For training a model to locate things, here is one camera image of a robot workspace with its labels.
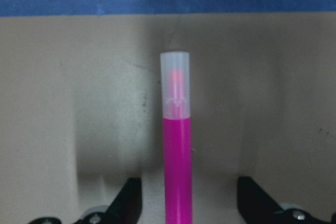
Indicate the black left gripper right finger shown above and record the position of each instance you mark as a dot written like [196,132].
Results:
[255,205]

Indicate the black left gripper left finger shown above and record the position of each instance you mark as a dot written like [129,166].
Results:
[127,206]

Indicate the pink highlighter pen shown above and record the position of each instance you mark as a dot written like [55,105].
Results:
[176,114]

